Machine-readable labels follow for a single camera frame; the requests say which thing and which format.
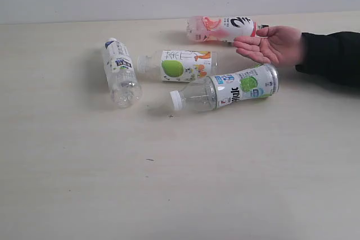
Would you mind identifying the person's open hand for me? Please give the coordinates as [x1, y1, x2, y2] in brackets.
[233, 26, 304, 67]

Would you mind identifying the pink white drink bottle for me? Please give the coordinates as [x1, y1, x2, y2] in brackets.
[186, 16, 269, 43]

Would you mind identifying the lime label clear bottle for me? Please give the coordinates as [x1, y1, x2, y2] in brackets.
[170, 64, 279, 112]

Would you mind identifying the green pear tea bottle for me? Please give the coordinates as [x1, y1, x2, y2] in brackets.
[137, 50, 219, 83]

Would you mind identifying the clear blue-label water bottle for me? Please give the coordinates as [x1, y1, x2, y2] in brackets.
[102, 38, 142, 108]

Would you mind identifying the black sleeved forearm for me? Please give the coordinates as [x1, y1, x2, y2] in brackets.
[295, 31, 359, 88]

